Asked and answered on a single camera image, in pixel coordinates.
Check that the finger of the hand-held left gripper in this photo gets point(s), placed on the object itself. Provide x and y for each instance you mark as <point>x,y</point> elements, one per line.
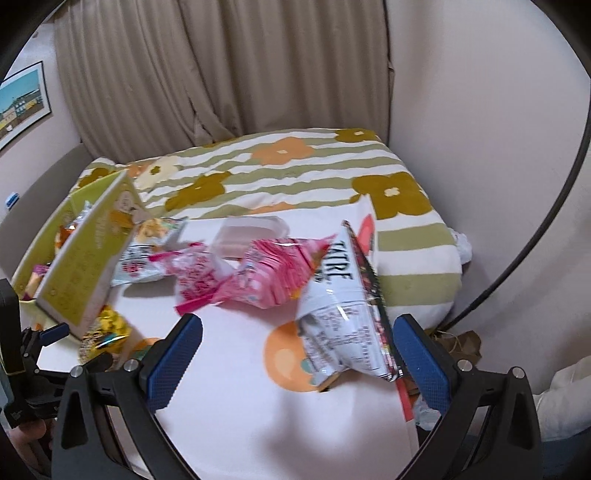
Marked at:
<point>53,333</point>
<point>51,383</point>

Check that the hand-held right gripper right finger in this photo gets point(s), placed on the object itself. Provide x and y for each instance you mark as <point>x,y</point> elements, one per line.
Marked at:
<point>422,364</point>

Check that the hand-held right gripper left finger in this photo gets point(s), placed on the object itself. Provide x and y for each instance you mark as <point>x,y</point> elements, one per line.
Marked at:
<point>175,364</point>

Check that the yellow snack packet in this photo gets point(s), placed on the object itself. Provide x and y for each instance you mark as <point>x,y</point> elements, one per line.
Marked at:
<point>108,327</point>

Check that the green cardboard box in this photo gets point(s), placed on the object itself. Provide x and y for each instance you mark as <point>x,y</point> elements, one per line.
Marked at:
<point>87,258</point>

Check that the white black snack packet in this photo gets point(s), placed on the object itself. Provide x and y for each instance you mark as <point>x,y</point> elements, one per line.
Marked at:
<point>341,314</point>

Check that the person's left hand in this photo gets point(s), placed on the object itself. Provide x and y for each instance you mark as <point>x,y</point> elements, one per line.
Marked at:
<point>30,443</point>

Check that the brown paper bag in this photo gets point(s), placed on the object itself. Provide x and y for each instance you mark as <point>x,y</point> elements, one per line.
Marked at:
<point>461,344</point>

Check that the pink snack packet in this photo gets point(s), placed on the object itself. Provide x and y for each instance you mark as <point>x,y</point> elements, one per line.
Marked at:
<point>272,277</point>
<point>198,277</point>

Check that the white green nut packet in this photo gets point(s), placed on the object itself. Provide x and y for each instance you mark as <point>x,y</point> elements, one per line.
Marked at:
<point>138,263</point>

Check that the white crumpled cloth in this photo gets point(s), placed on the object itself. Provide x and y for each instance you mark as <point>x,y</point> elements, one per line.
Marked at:
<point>461,247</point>

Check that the small blue white object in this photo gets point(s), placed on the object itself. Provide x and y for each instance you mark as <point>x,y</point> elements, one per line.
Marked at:
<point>11,201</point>

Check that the white garment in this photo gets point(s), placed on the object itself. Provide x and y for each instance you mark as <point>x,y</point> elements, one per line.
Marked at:
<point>563,397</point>

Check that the grey padded headboard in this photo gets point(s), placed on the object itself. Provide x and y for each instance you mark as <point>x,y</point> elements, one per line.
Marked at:
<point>51,184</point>

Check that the clear plastic container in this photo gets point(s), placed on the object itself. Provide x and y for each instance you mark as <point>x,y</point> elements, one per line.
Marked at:
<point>249,233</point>

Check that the black curved stand pole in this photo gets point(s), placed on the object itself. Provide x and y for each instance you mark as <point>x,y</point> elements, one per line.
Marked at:
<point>545,229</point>

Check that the striped floral blanket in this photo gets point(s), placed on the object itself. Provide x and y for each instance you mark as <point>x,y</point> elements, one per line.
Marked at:
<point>295,184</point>

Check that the framed houses picture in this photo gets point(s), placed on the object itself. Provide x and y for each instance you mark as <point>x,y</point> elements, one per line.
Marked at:
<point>18,106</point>

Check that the beige curtain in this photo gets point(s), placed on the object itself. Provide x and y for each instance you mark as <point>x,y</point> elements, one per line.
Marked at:
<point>231,69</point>

